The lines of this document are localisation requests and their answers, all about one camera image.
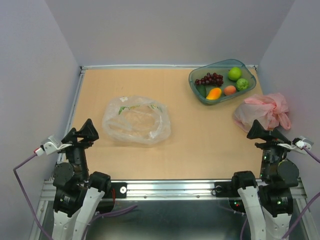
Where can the red grape bunch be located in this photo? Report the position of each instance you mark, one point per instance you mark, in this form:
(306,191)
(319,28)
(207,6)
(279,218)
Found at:
(213,79)

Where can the teal plastic container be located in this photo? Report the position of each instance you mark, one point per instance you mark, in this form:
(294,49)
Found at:
(221,67)

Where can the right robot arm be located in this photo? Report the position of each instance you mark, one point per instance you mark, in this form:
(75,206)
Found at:
(268,207)

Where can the clear plastic bag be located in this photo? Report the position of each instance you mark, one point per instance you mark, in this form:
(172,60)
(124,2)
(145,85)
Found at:
(136,119)

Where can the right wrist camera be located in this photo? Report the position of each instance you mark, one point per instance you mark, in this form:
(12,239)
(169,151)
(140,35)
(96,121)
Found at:
(299,144)

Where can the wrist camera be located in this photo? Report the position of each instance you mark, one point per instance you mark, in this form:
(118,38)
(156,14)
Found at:
(299,144)
(50,145)

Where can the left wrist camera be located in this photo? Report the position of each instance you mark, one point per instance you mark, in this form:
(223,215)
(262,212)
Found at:
(50,145)

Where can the aluminium front rail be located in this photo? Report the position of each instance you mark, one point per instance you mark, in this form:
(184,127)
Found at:
(166,190)

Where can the green apple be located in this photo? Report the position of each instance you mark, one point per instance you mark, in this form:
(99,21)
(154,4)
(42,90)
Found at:
(234,73)

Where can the pink plastic bag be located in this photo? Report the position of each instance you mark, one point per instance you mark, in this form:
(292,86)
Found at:
(270,110)

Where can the orange fruit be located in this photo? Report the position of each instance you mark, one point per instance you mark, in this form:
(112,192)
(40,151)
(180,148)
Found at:
(214,94)

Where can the small peach fruit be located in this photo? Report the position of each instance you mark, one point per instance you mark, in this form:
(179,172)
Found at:
(229,90)

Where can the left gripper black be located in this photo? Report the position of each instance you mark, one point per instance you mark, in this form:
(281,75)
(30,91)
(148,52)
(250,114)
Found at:
(88,130)

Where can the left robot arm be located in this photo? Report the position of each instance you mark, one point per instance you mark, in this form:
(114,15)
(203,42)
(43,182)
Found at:
(78,192)

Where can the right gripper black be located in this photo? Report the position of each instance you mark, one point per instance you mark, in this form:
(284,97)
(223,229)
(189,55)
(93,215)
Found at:
(257,130)

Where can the dark green fruit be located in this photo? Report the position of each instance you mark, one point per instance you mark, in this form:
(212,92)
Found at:
(202,90)

